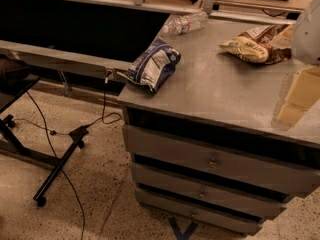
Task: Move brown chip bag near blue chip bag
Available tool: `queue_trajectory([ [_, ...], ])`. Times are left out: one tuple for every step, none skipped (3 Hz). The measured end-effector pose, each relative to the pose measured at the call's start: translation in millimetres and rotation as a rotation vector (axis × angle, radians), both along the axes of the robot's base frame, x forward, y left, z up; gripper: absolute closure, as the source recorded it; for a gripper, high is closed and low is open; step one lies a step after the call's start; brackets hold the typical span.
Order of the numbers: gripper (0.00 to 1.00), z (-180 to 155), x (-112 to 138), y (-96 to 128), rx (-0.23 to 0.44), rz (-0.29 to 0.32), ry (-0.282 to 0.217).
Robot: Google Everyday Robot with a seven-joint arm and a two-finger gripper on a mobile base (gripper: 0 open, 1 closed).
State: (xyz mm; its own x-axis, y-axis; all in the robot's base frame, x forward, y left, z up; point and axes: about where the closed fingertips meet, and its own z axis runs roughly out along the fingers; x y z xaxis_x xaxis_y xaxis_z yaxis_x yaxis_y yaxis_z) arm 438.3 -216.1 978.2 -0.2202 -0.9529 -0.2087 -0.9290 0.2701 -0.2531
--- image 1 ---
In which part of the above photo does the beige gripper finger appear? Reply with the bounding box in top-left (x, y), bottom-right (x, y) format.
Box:
top-left (270, 24), bottom-right (294, 49)
top-left (276, 66), bottom-right (320, 126)

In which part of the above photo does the brown chip bag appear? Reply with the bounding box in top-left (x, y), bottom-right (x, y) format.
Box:
top-left (220, 24), bottom-right (291, 65)

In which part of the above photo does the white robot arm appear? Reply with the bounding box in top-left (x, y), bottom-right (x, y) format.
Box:
top-left (271, 0), bottom-right (320, 126)

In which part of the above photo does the blue chip bag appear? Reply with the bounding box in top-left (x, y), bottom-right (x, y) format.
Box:
top-left (118, 38), bottom-right (181, 93)

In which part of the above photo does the clear plastic water bottle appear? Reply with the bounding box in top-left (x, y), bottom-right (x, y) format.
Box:
top-left (162, 11), bottom-right (208, 35)

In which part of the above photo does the grey drawer cabinet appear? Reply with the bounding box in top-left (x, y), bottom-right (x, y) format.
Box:
top-left (119, 19), bottom-right (320, 225)

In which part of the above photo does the middle grey drawer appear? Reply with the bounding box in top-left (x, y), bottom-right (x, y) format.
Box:
top-left (130, 162), bottom-right (286, 220)

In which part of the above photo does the grey drawer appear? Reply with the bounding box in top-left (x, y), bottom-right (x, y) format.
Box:
top-left (135, 188), bottom-right (262, 235)
top-left (130, 162), bottom-right (286, 220)
top-left (123, 125), bottom-right (320, 194)

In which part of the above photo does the top grey drawer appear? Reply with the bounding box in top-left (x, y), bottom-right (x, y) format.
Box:
top-left (123, 125), bottom-right (320, 194)

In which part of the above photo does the bottom grey drawer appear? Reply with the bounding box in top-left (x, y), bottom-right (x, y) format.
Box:
top-left (135, 188), bottom-right (262, 235)

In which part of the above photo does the black rolling stand base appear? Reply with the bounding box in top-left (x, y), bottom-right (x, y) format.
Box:
top-left (0, 75), bottom-right (90, 208)

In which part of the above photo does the grey long bench rail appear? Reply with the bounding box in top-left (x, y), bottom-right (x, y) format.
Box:
top-left (0, 40), bottom-right (130, 78)

